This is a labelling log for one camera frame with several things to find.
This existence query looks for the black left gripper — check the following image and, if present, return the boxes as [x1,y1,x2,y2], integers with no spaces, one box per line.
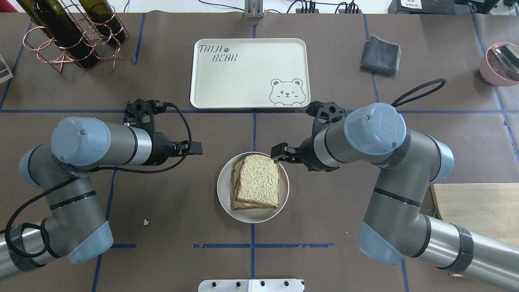
[144,132,203,166]

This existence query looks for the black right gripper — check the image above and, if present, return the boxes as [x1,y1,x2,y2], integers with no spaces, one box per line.
[270,137,329,172]

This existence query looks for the bread slice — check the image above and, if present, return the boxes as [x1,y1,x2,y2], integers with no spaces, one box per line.
[236,155,280,209]
[230,159,260,210]

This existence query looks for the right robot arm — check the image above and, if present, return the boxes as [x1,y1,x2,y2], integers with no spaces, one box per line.
[270,101,519,292]

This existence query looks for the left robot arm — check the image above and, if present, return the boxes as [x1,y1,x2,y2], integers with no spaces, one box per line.
[1,117,203,280]

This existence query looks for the cream bear tray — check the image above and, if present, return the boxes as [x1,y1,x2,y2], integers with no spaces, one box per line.
[190,38,311,110]

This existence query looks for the grey folded cloth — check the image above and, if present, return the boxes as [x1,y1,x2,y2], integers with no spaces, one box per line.
[360,35,401,75]

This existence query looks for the green wine bottle middle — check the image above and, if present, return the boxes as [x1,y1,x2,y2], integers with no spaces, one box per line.
[80,0,126,46]

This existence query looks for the green wine bottle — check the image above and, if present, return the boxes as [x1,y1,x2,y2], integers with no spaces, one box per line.
[18,0,98,69]
[80,0,126,46]

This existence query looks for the green wine bottle front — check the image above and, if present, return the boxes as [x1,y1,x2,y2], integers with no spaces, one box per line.
[18,0,98,69]

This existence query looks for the wooden cutting board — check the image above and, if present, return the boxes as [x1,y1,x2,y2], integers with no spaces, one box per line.
[430,183,519,277]

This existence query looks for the pink bowl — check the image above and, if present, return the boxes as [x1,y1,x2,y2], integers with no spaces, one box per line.
[479,43,518,87]

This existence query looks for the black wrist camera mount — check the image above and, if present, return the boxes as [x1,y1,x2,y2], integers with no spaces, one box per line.
[123,99,167,140]

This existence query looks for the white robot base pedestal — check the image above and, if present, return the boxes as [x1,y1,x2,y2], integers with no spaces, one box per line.
[198,279,305,292]

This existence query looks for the aluminium frame post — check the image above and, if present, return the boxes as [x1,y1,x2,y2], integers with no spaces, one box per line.
[244,0,265,19]

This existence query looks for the copper wire bottle rack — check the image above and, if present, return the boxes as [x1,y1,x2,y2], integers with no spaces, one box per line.
[19,0,129,73]

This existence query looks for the white wire cup rack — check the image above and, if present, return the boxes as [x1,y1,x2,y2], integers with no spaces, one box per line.
[0,54,13,84]

